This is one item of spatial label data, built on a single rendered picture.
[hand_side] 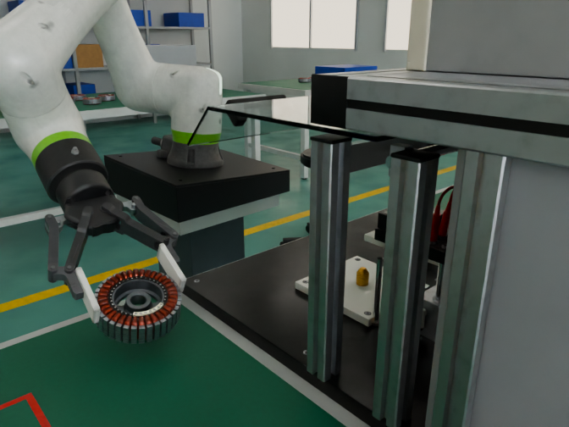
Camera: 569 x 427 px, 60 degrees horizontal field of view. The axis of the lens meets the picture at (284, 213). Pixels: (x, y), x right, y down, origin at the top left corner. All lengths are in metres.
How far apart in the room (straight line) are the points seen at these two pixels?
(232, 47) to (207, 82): 7.41
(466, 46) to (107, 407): 0.54
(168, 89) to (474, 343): 1.03
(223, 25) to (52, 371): 8.06
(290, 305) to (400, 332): 0.29
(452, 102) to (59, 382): 0.55
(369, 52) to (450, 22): 6.29
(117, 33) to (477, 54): 0.92
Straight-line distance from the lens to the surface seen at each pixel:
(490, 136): 0.37
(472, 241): 0.41
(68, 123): 0.85
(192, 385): 0.64
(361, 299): 0.75
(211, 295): 0.78
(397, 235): 0.46
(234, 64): 8.70
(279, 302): 0.76
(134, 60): 1.30
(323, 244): 0.52
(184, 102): 1.27
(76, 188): 0.76
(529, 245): 0.39
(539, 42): 0.48
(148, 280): 0.71
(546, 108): 0.36
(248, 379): 0.64
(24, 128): 0.85
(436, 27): 0.53
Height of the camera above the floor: 1.15
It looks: 20 degrees down
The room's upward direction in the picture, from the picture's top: straight up
